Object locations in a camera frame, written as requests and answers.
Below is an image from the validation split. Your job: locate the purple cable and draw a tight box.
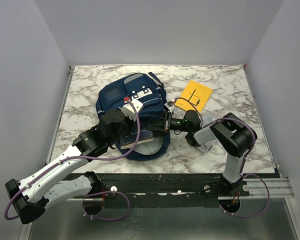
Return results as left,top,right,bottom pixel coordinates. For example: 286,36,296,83
169,97,271,218
4,101,141,222

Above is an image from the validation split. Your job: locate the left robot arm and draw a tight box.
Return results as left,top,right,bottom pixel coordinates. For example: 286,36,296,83
4,104,141,225

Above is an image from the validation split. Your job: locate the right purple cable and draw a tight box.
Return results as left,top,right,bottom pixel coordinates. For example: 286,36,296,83
169,97,271,218

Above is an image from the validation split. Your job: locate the navy blue student backpack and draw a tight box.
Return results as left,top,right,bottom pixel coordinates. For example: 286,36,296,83
95,72,171,162

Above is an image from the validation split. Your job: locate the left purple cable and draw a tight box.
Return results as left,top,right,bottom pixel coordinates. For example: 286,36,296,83
4,101,141,222

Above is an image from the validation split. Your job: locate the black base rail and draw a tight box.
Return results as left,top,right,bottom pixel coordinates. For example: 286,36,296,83
42,172,282,208

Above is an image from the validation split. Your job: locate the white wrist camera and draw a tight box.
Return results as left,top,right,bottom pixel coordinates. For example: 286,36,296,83
119,97,144,122
164,99,176,113

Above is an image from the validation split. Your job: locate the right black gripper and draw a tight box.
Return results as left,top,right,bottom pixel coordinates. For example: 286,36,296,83
147,110,192,136

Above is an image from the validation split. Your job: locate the yellow notebook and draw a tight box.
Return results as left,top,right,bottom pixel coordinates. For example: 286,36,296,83
180,80,213,112

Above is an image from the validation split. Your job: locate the clear plastic pencil case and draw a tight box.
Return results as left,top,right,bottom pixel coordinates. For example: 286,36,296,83
195,112,216,153

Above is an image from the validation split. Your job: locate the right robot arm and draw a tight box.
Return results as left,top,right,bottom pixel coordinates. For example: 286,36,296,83
145,110,258,196

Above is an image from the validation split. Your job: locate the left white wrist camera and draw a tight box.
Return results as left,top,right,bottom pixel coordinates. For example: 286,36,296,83
119,97,144,122

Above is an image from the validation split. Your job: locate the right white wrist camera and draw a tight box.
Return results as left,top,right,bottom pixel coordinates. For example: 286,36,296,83
164,99,176,113

